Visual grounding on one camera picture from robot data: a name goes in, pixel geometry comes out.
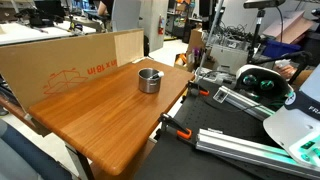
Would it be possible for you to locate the long aluminium profile rail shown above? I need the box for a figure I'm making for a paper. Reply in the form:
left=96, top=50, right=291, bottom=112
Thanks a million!
left=195, top=128, right=320, bottom=180

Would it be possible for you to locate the white VR headset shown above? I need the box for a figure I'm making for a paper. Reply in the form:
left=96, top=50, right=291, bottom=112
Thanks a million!
left=234, top=64, right=295, bottom=109

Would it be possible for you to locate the black orange bar clamp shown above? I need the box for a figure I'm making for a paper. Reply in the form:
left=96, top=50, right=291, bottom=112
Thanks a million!
left=181, top=80, right=211, bottom=103
left=156, top=112, right=194, bottom=141

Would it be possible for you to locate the flat cardboard sheet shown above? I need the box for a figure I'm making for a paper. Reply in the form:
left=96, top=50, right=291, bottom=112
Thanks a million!
left=263, top=9, right=314, bottom=44

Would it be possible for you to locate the silver metal pole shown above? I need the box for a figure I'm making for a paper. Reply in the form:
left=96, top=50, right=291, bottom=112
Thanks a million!
left=196, top=0, right=225, bottom=81

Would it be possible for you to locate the white marker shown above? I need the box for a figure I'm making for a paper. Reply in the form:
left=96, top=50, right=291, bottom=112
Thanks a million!
left=148, top=70, right=165, bottom=80

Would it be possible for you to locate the short aluminium profile rail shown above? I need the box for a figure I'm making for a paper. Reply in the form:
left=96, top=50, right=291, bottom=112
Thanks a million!
left=213, top=85, right=276, bottom=122

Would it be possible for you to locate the white desk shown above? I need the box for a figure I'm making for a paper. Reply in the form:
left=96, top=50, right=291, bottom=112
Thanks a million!
left=0, top=21, right=98, bottom=46

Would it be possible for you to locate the brown cardboard box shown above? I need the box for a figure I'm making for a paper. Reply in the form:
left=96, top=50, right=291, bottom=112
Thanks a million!
left=186, top=28, right=206, bottom=54

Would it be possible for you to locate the person in black shirt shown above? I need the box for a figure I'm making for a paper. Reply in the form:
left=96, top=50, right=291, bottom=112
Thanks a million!
left=96, top=0, right=116, bottom=18

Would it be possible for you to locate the grey metal case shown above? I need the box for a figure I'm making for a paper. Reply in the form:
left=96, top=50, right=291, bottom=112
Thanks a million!
left=209, top=43, right=249, bottom=74

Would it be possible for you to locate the grey metal table leg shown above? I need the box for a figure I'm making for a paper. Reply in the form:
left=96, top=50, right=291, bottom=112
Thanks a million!
left=64, top=143, right=96, bottom=180

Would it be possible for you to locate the red fire extinguisher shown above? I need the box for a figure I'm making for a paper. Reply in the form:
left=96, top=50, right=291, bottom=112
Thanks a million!
left=157, top=14, right=166, bottom=36

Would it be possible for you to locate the small steel pot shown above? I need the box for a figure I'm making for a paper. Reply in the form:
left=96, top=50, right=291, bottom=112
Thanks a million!
left=137, top=67, right=162, bottom=94

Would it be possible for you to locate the black perforated breadboard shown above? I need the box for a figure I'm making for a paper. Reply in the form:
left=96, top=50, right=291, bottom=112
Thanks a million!
left=133, top=78, right=320, bottom=180

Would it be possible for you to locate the black stereo camera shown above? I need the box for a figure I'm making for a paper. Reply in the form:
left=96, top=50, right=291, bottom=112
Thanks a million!
left=243, top=0, right=287, bottom=10

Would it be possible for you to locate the blue plastic bin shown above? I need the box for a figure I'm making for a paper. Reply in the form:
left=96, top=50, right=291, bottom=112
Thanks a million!
left=261, top=39, right=303, bottom=58

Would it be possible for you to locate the blue grey chair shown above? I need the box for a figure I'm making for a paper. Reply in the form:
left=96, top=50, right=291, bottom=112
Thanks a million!
left=0, top=119, right=73, bottom=180

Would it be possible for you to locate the black cable bundle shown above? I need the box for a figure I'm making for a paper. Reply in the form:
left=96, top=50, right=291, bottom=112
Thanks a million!
left=216, top=23, right=258, bottom=44

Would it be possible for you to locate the black camera stand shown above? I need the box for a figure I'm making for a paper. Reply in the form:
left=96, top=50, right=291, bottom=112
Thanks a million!
left=246, top=8, right=268, bottom=64

